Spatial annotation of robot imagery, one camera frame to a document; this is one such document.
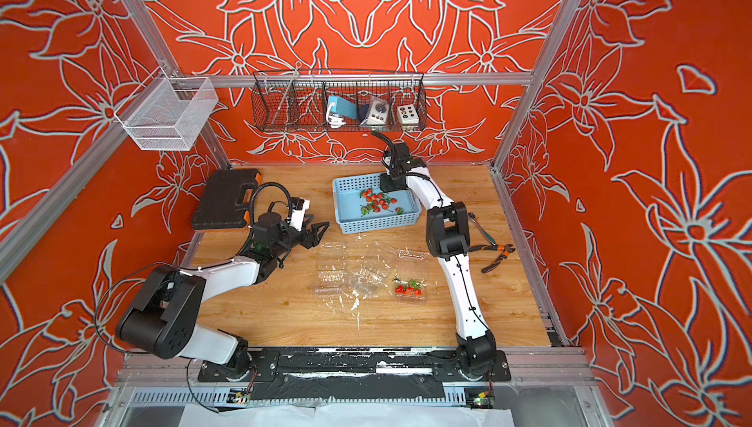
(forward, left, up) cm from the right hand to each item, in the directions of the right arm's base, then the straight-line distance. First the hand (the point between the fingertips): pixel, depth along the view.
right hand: (381, 182), depth 107 cm
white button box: (+9, -9, +24) cm, 27 cm away
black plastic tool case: (-9, +57, 0) cm, 57 cm away
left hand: (-22, +18, +7) cm, 29 cm away
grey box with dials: (+6, +1, +26) cm, 27 cm away
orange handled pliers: (-25, -40, -4) cm, 48 cm away
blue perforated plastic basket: (-9, +7, -4) cm, 12 cm away
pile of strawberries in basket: (-6, +1, -5) cm, 8 cm away
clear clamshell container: (-35, -8, -7) cm, 36 cm away
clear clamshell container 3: (-36, +4, -6) cm, 37 cm away
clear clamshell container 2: (-32, +16, -5) cm, 36 cm away
